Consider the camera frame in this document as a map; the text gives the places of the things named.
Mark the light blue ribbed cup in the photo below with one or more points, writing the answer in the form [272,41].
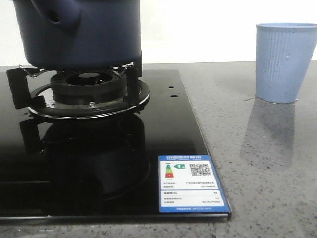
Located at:
[283,54]

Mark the right burner with pot support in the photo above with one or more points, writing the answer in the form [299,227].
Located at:
[72,95]

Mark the dark blue cooking pot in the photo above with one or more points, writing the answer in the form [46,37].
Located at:
[79,34]

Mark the blue energy label sticker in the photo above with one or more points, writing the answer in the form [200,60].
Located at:
[189,184]

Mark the black glass gas stove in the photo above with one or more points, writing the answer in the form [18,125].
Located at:
[97,169]

